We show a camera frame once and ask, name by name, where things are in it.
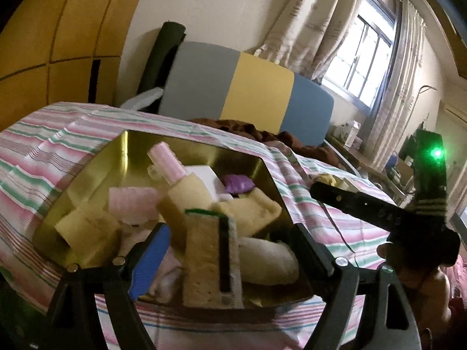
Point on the beige patterned curtain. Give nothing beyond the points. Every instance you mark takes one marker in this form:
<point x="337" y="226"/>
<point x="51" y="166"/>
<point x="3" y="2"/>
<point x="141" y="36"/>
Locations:
<point x="397" y="80"/>
<point x="313" y="25"/>

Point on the large yellow sponge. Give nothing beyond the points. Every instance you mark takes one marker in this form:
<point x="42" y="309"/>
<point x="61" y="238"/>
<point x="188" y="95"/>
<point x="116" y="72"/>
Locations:
<point x="251" y="207"/>

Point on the blue cup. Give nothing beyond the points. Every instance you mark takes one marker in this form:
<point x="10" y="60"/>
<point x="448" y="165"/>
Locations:
<point x="393" y="160"/>

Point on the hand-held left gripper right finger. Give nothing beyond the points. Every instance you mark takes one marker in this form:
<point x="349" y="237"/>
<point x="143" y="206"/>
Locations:
<point x="313" y="259"/>

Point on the purple plastic item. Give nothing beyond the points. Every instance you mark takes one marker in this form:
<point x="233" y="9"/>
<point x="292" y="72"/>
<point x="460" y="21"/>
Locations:
<point x="237" y="184"/>

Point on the white rolled cloth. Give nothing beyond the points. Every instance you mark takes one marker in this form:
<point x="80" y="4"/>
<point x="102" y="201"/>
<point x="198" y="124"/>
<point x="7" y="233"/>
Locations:
<point x="266" y="260"/>

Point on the chunky yellow sponge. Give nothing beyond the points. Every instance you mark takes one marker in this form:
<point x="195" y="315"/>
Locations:
<point x="87" y="233"/>

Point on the window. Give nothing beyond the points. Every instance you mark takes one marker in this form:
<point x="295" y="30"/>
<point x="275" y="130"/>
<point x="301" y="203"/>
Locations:
<point x="361" y="62"/>

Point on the white block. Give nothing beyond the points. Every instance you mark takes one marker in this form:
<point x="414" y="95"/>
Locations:
<point x="347" y="183"/>

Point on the striped bed sheet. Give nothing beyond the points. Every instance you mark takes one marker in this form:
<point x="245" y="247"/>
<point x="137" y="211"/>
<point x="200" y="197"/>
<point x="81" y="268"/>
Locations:
<point x="54" y="146"/>

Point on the white box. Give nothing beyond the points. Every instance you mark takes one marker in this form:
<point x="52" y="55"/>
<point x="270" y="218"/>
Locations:
<point x="204" y="177"/>

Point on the black rolled mat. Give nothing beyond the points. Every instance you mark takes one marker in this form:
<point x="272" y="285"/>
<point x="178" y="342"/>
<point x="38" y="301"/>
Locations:
<point x="160" y="62"/>

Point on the green backed scouring sponge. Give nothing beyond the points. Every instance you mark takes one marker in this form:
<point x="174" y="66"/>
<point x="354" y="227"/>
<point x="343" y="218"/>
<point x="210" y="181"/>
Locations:
<point x="204" y="262"/>

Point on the grey yellow blue headboard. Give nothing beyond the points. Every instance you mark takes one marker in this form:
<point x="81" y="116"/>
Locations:
<point x="262" y="87"/>

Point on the small yellow sponge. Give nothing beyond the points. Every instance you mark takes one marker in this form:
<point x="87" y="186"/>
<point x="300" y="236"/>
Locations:
<point x="182" y="200"/>

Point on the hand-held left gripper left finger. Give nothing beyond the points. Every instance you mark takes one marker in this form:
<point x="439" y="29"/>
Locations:
<point x="149" y="259"/>

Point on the person's right hand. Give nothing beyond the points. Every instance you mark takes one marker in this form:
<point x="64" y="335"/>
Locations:
<point x="419" y="280"/>

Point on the gold metal tray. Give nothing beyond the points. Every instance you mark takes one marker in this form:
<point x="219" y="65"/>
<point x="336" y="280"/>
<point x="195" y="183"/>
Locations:
<point x="237" y="156"/>

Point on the wooden side table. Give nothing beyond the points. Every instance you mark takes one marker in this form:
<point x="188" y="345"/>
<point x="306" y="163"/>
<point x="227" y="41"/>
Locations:
<point x="365" y="162"/>

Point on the brown blanket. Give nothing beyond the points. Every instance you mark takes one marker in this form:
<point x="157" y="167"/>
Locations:
<point x="248" y="129"/>

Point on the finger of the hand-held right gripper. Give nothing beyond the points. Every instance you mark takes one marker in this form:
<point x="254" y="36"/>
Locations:
<point x="357" y="202"/>

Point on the yellow wooden wardrobe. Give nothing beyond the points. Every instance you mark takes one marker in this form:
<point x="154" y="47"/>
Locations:
<point x="73" y="25"/>

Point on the pink hair roller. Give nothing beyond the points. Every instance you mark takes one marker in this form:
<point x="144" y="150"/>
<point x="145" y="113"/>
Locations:
<point x="168" y="162"/>

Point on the white bottle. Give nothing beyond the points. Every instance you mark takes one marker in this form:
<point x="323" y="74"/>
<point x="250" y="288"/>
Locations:
<point x="352" y="135"/>

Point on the pink sponge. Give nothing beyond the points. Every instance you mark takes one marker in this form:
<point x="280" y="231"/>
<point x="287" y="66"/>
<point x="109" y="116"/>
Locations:
<point x="131" y="202"/>

